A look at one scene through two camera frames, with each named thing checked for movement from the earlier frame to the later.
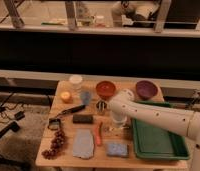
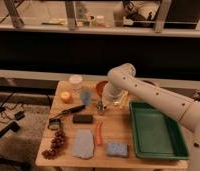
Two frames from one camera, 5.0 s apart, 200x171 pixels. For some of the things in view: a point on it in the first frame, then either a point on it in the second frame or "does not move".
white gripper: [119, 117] -> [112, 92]
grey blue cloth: [83, 144] does not move
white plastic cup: [75, 82] does not move
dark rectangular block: [82, 118] does not move
